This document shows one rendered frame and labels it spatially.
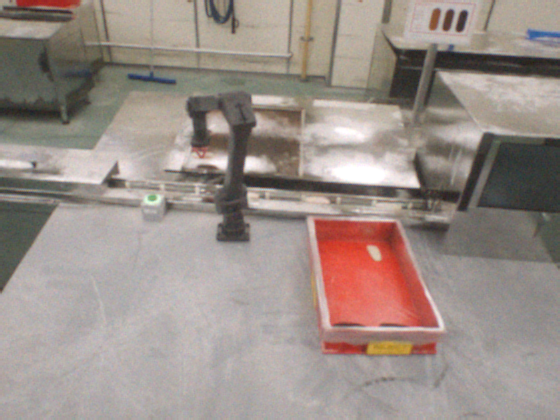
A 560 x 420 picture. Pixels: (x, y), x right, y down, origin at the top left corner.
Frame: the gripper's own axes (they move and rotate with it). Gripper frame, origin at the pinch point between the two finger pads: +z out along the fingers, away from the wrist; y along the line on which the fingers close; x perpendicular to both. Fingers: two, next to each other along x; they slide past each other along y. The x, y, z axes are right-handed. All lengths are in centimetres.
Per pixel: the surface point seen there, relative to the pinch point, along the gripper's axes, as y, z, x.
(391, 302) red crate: 59, 2, 73
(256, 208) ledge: 23.3, 4.5, 25.8
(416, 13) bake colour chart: -80, -34, 89
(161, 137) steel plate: -30.1, 17.5, -29.7
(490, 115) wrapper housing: 14, -39, 98
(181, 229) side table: 35.5, 6.6, 0.1
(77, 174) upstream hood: 20.2, -0.7, -44.2
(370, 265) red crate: 44, 4, 67
